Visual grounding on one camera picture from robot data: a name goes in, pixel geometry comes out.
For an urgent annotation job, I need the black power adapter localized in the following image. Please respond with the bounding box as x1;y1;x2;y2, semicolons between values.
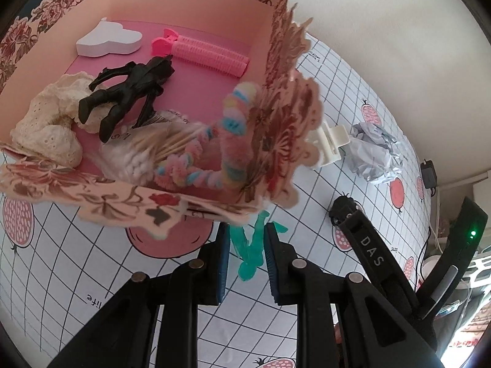
421;160;438;190

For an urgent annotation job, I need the pink hair roller clip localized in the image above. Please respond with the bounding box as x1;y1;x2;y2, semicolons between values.
152;28;250;78

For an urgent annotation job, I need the crumpled white paper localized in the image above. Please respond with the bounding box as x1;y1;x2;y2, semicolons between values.
345;122;404;184

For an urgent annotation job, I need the black toy car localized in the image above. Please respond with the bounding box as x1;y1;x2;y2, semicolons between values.
328;195;363;228

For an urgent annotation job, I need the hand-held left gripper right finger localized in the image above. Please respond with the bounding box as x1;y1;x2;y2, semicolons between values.
265;222;439;368

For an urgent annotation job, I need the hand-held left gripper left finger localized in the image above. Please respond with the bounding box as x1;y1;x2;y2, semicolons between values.
49;222;231;368

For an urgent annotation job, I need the cream lace cloth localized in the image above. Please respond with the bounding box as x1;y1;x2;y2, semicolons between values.
10;71;97;168

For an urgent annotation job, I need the black cable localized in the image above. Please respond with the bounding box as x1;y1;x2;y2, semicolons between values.
418;243;432;280

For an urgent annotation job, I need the pastel chenille twist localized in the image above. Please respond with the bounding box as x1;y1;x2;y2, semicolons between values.
153;81;262;191

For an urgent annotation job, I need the white plastic chair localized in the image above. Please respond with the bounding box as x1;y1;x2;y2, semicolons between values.
421;248;491;290

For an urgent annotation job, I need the cream hair claw clip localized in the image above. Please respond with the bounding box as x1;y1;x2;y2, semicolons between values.
307;118;350;168

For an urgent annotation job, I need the white cable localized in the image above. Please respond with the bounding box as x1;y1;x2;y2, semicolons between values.
430;189;442;250

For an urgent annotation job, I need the black toy figure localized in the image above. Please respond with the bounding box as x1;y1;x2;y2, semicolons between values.
78;56;176;143

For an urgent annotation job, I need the bag of cotton swabs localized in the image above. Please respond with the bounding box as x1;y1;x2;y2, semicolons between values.
96;109;215;182

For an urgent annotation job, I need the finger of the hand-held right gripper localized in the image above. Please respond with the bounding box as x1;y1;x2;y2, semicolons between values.
332;197;424;317

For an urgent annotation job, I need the floral paper box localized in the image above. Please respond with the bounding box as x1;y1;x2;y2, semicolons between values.
0;0;323;239

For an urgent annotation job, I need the white foam shape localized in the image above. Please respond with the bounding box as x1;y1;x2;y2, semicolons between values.
75;17;143;58

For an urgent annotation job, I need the green toy figure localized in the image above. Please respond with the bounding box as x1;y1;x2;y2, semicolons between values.
229;210;288;283

